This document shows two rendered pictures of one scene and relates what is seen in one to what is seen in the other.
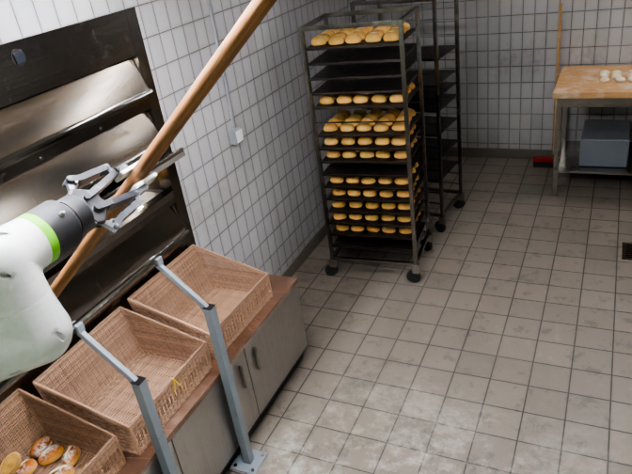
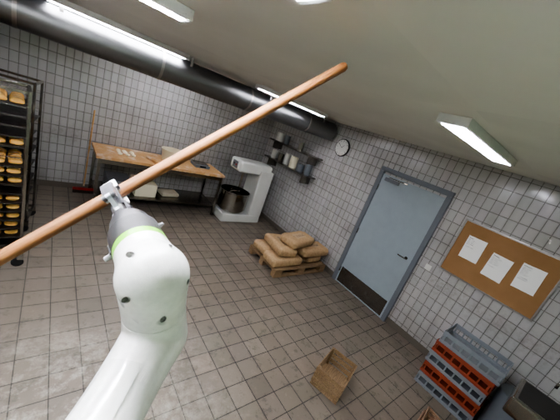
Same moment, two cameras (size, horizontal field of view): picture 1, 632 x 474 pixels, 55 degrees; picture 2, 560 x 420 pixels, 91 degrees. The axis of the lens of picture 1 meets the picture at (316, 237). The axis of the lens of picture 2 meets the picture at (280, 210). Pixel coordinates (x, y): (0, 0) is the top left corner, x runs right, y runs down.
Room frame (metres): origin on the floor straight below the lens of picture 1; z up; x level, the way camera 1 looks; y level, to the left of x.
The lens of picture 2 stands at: (0.59, 0.80, 2.25)
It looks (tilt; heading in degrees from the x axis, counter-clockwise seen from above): 17 degrees down; 289
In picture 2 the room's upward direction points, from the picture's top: 20 degrees clockwise
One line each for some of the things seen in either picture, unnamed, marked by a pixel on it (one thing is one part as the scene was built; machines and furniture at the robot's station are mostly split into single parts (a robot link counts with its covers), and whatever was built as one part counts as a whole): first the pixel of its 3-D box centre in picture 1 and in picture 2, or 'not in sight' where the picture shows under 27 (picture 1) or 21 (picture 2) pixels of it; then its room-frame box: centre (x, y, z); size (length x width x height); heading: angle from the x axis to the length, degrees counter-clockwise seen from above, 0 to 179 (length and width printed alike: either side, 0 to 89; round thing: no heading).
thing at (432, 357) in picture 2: not in sight; (459, 370); (-0.95, -2.57, 0.38); 0.60 x 0.40 x 0.15; 150
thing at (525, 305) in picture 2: not in sight; (496, 266); (-0.89, -3.07, 1.55); 1.04 x 0.02 x 0.74; 152
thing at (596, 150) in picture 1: (605, 142); (117, 182); (4.74, -2.53, 0.35); 0.50 x 0.36 x 0.24; 152
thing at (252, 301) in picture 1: (203, 297); not in sight; (2.66, 0.62, 0.72); 0.56 x 0.49 x 0.28; 150
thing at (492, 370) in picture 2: not in sight; (475, 352); (-0.96, -2.56, 0.68); 0.60 x 0.40 x 0.15; 152
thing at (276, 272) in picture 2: not in sight; (287, 258); (1.64, -3.65, 0.07); 1.20 x 0.80 x 0.14; 62
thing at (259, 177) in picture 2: not in sight; (242, 189); (3.30, -4.36, 0.66); 1.00 x 0.66 x 1.32; 62
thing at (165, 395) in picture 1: (128, 373); not in sight; (2.13, 0.90, 0.72); 0.56 x 0.49 x 0.28; 152
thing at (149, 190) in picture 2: not in sight; (142, 186); (4.54, -2.90, 0.35); 0.50 x 0.36 x 0.24; 153
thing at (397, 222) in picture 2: not in sight; (382, 242); (0.31, -3.68, 1.08); 1.14 x 0.09 x 2.16; 152
